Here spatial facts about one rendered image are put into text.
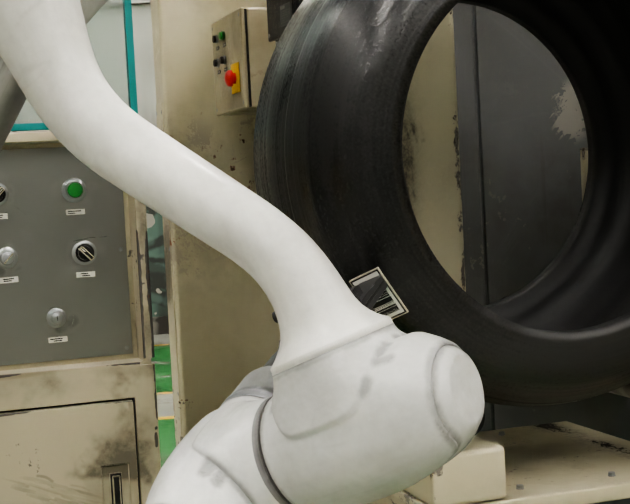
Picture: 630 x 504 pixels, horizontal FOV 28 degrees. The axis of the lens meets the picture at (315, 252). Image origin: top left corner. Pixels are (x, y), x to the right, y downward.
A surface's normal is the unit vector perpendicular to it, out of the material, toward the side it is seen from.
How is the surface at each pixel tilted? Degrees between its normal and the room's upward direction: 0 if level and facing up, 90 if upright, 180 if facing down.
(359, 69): 75
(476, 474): 90
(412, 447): 114
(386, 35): 85
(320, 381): 85
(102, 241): 90
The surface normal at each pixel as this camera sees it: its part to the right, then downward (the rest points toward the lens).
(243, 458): -0.47, -0.18
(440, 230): 0.32, 0.04
